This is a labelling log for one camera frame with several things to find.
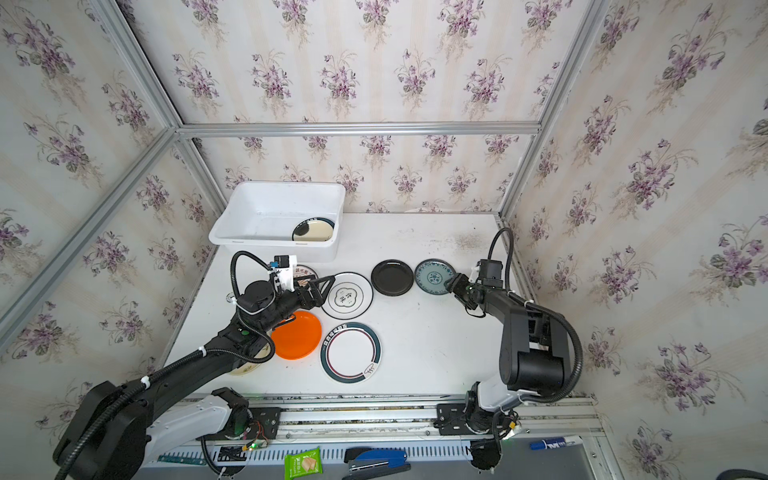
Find blue floral green plate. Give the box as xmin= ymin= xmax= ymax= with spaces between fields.
xmin=414 ymin=258 xmax=456 ymax=296

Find cream plate black blob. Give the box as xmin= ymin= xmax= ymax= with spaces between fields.
xmin=291 ymin=217 xmax=335 ymax=242

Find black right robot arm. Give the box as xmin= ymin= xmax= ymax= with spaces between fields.
xmin=446 ymin=227 xmax=584 ymax=441

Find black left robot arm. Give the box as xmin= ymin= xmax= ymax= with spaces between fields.
xmin=53 ymin=251 xmax=336 ymax=479

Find white plastic bin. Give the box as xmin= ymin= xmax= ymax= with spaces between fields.
xmin=209 ymin=181 xmax=346 ymax=263

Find white plate black flower outline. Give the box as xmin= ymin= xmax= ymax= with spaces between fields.
xmin=322 ymin=272 xmax=374 ymax=320

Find white plate orange fan centre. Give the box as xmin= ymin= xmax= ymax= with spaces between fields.
xmin=293 ymin=264 xmax=318 ymax=286

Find orange plastic plate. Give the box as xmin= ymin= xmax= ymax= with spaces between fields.
xmin=271 ymin=311 xmax=322 ymax=360

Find black round plate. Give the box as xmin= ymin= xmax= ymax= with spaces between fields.
xmin=370 ymin=259 xmax=414 ymax=297

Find green rimmed white plate left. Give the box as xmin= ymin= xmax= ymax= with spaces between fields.
xmin=320 ymin=322 xmax=382 ymax=384

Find cream plate small flowers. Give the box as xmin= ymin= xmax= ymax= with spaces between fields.
xmin=230 ymin=345 xmax=274 ymax=376

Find green snack packet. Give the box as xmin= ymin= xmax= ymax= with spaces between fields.
xmin=284 ymin=448 xmax=323 ymax=480

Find blue black stapler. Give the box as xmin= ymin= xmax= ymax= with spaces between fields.
xmin=343 ymin=447 xmax=411 ymax=480

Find blue marker pen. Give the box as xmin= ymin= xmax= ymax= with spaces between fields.
xmin=529 ymin=435 xmax=583 ymax=451

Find green circuit board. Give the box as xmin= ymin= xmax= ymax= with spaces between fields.
xmin=157 ymin=454 xmax=206 ymax=466

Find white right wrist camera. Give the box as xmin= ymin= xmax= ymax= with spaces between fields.
xmin=469 ymin=263 xmax=480 ymax=283

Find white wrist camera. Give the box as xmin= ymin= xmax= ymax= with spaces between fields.
xmin=469 ymin=263 xmax=480 ymax=283
xmin=269 ymin=254 xmax=298 ymax=292

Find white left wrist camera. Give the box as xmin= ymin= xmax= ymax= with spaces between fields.
xmin=269 ymin=254 xmax=298 ymax=292

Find aluminium rail base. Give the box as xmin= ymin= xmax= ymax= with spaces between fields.
xmin=165 ymin=395 xmax=613 ymax=476

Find aluminium frame top bar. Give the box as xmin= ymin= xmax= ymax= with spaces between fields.
xmin=176 ymin=121 xmax=541 ymax=139

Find aluminium frame post right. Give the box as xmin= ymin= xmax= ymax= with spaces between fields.
xmin=498 ymin=0 xmax=611 ymax=222

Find aluminium frame post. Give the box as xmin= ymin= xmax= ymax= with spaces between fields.
xmin=90 ymin=1 xmax=226 ymax=216
xmin=498 ymin=0 xmax=611 ymax=222

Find aluminium frame post left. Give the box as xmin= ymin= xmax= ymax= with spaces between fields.
xmin=90 ymin=1 xmax=226 ymax=216

